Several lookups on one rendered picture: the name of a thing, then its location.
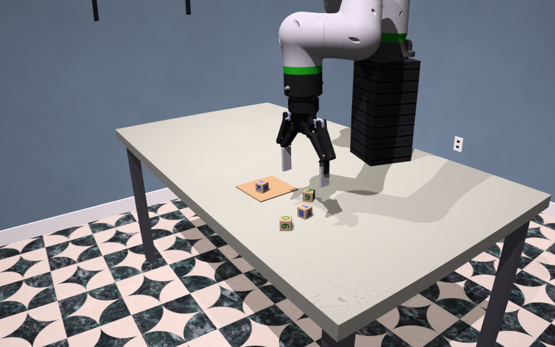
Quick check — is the peach flat mat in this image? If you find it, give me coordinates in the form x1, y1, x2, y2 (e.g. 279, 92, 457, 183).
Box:
236, 175, 298, 202

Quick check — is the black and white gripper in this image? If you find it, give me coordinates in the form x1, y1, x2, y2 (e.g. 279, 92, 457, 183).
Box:
276, 96, 336, 188

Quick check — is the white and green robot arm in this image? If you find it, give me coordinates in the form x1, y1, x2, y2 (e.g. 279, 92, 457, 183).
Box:
278, 0, 415, 100

